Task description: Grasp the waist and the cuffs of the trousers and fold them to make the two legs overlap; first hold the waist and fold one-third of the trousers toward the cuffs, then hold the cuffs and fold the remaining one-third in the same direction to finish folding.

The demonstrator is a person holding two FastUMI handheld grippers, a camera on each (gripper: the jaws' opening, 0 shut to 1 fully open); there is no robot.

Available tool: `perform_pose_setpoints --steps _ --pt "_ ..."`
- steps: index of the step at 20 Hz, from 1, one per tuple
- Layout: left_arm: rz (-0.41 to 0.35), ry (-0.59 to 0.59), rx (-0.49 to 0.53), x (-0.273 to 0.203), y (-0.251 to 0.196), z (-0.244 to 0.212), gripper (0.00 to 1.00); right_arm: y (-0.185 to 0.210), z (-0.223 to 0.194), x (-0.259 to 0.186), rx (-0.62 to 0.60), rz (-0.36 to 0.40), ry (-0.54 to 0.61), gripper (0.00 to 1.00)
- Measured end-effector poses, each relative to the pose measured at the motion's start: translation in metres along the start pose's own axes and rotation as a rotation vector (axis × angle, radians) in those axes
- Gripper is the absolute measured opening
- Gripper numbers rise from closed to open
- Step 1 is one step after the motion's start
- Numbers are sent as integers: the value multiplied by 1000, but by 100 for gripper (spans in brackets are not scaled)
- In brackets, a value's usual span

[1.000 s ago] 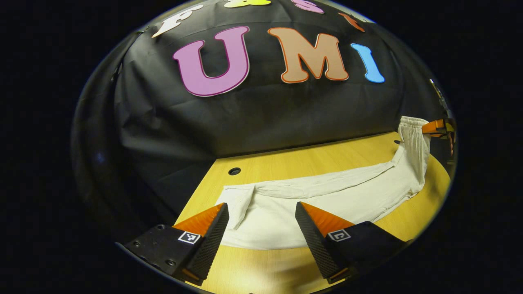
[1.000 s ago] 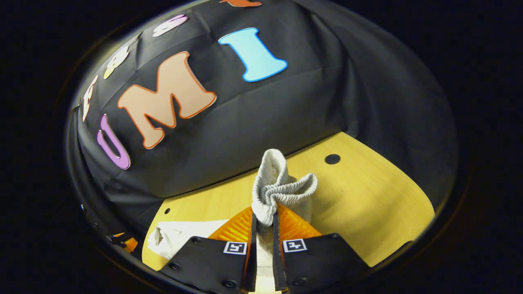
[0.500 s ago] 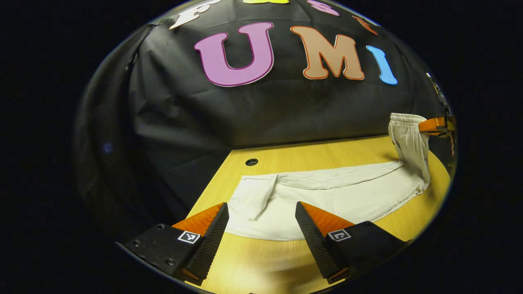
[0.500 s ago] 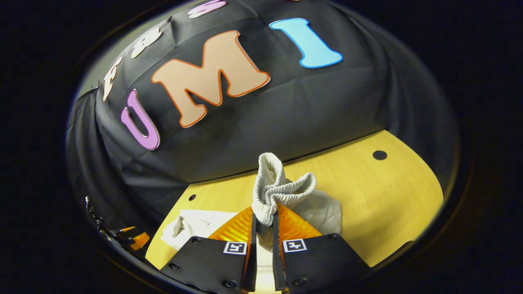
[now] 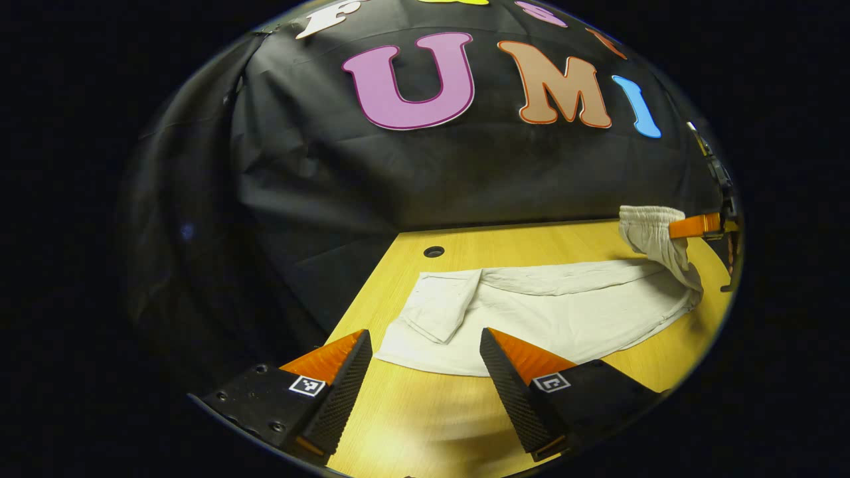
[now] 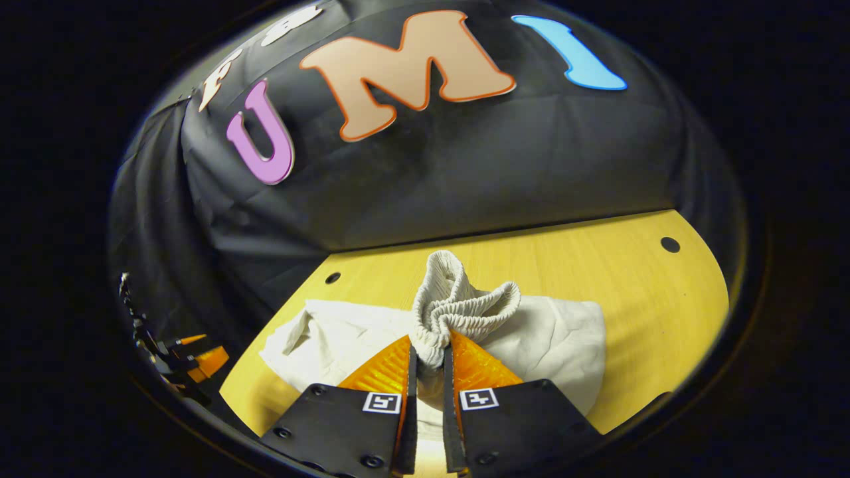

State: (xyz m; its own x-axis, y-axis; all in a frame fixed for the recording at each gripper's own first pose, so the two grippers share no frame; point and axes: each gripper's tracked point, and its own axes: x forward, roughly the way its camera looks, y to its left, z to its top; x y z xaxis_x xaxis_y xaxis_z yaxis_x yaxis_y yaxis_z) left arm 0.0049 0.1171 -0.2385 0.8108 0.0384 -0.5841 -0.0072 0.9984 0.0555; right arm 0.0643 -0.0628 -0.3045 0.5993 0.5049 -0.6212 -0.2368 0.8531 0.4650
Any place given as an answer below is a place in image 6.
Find white jeans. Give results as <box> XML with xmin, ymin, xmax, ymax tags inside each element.
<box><xmin>259</xmin><ymin>250</ymin><xmax>607</xmax><ymax>443</ymax></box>

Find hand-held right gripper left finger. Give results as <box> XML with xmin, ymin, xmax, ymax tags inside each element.
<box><xmin>259</xmin><ymin>335</ymin><xmax>419</xmax><ymax>478</ymax></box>

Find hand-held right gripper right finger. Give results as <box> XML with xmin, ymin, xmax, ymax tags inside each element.
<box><xmin>442</xmin><ymin>329</ymin><xmax>605</xmax><ymax>476</ymax></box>

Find black backdrop cloth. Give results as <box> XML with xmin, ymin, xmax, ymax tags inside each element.
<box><xmin>110</xmin><ymin>0</ymin><xmax>748</xmax><ymax>347</ymax></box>

